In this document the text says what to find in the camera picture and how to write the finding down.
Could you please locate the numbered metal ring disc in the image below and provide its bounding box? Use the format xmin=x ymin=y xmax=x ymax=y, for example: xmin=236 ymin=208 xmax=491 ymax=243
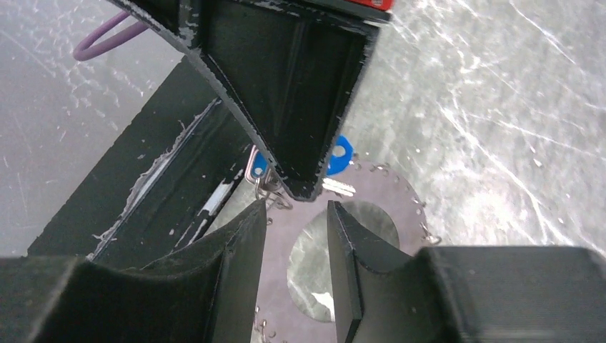
xmin=253 ymin=160 xmax=441 ymax=342

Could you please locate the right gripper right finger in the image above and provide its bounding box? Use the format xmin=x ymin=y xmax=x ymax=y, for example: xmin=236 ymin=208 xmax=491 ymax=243
xmin=327 ymin=200 xmax=606 ymax=343

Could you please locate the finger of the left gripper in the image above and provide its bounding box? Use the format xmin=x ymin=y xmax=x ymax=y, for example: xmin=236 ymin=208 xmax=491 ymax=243
xmin=116 ymin=0 xmax=391 ymax=202

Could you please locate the blue key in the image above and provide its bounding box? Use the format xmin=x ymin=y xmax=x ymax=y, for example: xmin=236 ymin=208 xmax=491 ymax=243
xmin=244 ymin=145 xmax=278 ymax=192
xmin=322 ymin=135 xmax=355 ymax=197

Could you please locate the bunch of steel keyrings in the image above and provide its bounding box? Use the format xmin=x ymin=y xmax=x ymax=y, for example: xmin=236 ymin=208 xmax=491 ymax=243
xmin=254 ymin=173 xmax=293 ymax=210

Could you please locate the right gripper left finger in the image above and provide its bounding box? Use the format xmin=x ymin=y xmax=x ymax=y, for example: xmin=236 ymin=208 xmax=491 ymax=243
xmin=1 ymin=200 xmax=267 ymax=342

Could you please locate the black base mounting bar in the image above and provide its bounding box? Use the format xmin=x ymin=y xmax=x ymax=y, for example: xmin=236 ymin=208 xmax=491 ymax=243
xmin=27 ymin=59 xmax=252 ymax=269

